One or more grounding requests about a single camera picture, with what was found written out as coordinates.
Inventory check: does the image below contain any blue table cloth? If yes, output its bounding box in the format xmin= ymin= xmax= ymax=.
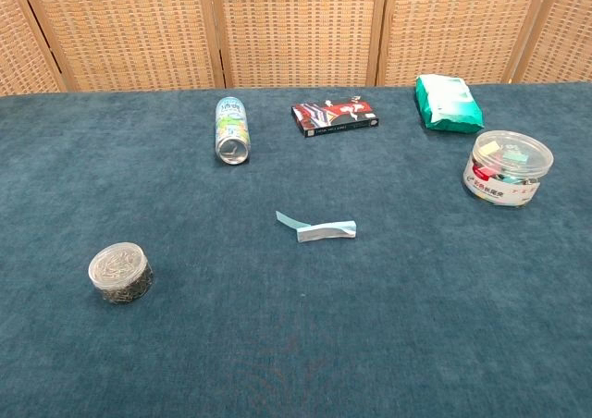
xmin=0 ymin=80 xmax=592 ymax=418

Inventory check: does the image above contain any black red card box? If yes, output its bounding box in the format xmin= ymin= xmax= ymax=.
xmin=290 ymin=95 xmax=382 ymax=138

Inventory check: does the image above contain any green white drink can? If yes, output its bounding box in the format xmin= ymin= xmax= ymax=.
xmin=214 ymin=96 xmax=252 ymax=166

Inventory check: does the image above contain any woven rattan folding screen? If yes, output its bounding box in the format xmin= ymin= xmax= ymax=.
xmin=0 ymin=0 xmax=592 ymax=97

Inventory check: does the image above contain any green wet wipes pack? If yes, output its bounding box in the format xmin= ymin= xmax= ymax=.
xmin=414 ymin=74 xmax=485 ymax=134

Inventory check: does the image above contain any clear tub of binder clips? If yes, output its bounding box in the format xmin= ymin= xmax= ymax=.
xmin=462 ymin=129 xmax=555 ymax=210

